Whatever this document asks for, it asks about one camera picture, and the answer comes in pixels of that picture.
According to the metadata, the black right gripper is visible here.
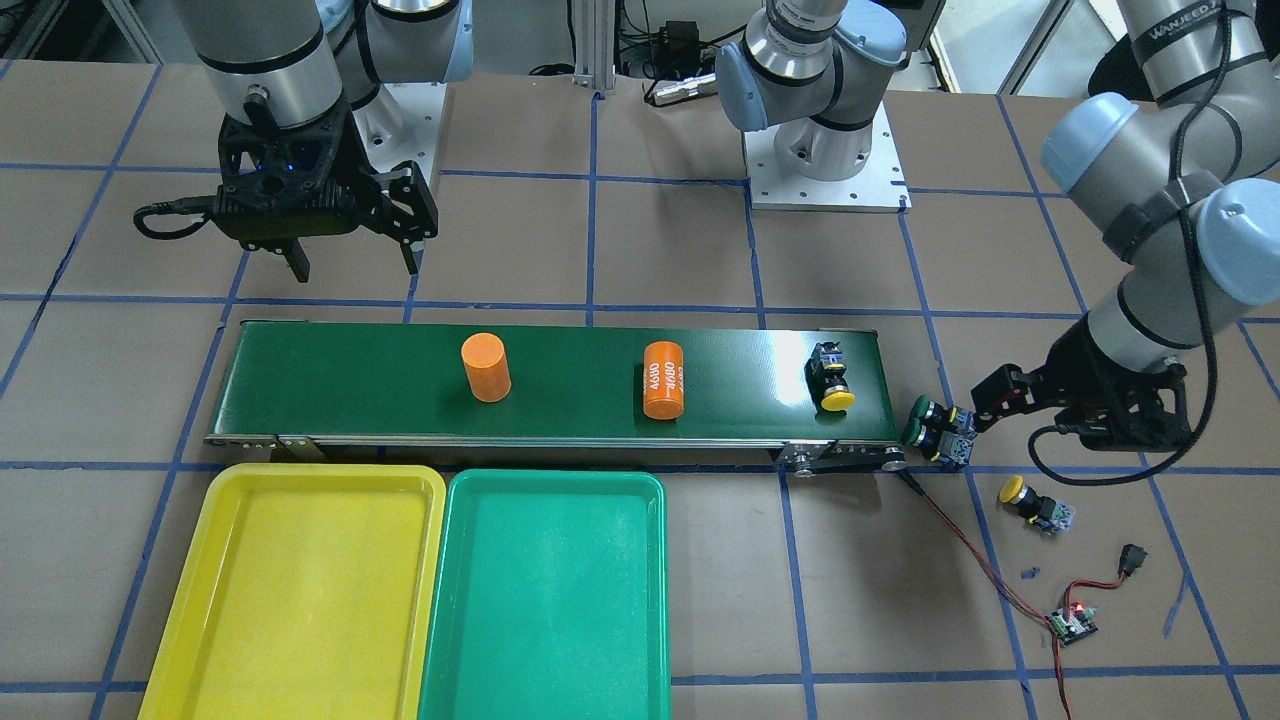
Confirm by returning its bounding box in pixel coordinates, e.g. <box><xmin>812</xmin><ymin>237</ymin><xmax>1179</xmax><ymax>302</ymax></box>
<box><xmin>210</xmin><ymin>110</ymin><xmax>439</xmax><ymax>284</ymax></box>

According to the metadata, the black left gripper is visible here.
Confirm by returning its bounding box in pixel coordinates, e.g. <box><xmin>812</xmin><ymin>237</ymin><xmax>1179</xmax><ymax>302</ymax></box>
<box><xmin>970</xmin><ymin>315</ymin><xmax>1203</xmax><ymax>454</ymax></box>

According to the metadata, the plain orange cylinder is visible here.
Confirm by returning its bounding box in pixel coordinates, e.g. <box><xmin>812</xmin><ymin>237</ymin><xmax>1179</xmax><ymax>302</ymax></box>
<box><xmin>461</xmin><ymin>332</ymin><xmax>512</xmax><ymax>404</ymax></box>

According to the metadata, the yellow push button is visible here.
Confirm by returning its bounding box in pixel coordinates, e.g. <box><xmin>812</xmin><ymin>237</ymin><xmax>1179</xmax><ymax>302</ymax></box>
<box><xmin>998</xmin><ymin>475</ymin><xmax>1076</xmax><ymax>536</ymax></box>
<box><xmin>805</xmin><ymin>341</ymin><xmax>856</xmax><ymax>413</ymax></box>

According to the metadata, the orange cylinder with 4680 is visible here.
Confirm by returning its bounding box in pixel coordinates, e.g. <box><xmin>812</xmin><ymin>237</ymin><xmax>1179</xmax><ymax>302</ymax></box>
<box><xmin>641</xmin><ymin>340</ymin><xmax>685</xmax><ymax>421</ymax></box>

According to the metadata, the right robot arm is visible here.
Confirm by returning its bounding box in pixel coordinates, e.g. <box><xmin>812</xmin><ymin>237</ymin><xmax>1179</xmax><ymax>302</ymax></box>
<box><xmin>133</xmin><ymin>1</ymin><xmax>474</xmax><ymax>283</ymax></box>

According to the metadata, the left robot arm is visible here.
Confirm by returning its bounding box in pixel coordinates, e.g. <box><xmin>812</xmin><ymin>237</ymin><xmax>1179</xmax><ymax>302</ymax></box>
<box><xmin>716</xmin><ymin>1</ymin><xmax>1277</xmax><ymax>452</ymax></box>

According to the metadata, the green push button upper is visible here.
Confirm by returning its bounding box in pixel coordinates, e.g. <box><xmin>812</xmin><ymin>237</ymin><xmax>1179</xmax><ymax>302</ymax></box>
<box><xmin>906</xmin><ymin>395</ymin><xmax>979</xmax><ymax>441</ymax></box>

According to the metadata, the green push button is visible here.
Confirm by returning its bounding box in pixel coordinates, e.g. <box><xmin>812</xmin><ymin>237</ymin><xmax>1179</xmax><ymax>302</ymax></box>
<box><xmin>906</xmin><ymin>395</ymin><xmax>979</xmax><ymax>441</ymax></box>
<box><xmin>900</xmin><ymin>419</ymin><xmax>977</xmax><ymax>471</ymax></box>

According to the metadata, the green push button lower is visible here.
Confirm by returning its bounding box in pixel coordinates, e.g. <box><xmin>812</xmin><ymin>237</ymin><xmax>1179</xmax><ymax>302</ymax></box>
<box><xmin>900</xmin><ymin>419</ymin><xmax>977</xmax><ymax>471</ymax></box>

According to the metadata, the motor controller circuit board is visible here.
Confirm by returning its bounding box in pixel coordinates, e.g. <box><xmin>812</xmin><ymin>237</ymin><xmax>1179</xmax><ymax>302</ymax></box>
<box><xmin>1044</xmin><ymin>601</ymin><xmax>1098</xmax><ymax>646</ymax></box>

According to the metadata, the green conveyor belt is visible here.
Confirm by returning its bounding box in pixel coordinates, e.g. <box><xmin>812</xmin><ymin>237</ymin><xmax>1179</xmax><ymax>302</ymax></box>
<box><xmin>206</xmin><ymin>320</ymin><xmax>905</xmax><ymax>474</ymax></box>

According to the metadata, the yellow plastic tray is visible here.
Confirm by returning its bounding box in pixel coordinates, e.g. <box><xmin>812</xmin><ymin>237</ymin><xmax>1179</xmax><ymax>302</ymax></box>
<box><xmin>140</xmin><ymin>462</ymin><xmax>445</xmax><ymax>719</ymax></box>

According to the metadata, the green plastic tray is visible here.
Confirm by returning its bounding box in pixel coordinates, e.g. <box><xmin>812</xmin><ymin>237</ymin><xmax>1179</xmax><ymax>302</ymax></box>
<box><xmin>419</xmin><ymin>469</ymin><xmax>671</xmax><ymax>719</ymax></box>

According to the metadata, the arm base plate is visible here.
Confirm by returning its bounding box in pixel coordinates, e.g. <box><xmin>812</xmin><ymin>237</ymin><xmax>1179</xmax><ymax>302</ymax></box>
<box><xmin>337</xmin><ymin>82</ymin><xmax>449</xmax><ymax>188</ymax></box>
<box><xmin>742</xmin><ymin>102</ymin><xmax>913</xmax><ymax>213</ymax></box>

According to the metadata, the black rocker switch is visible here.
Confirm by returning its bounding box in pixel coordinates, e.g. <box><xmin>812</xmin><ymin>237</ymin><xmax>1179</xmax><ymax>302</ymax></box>
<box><xmin>1117</xmin><ymin>543</ymin><xmax>1148</xmax><ymax>583</ymax></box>

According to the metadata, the red black power cable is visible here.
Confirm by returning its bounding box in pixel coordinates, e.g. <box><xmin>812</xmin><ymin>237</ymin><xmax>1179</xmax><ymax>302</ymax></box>
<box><xmin>893</xmin><ymin>470</ymin><xmax>1076</xmax><ymax>720</ymax></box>

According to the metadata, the red black switch cable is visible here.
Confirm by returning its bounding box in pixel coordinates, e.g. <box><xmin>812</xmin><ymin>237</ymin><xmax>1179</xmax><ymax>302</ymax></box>
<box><xmin>1062</xmin><ymin>570</ymin><xmax>1129</xmax><ymax>611</ymax></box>

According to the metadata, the aluminium frame post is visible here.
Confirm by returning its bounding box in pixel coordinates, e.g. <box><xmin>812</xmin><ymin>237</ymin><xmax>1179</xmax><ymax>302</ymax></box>
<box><xmin>570</xmin><ymin>0</ymin><xmax>617</xmax><ymax>95</ymax></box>

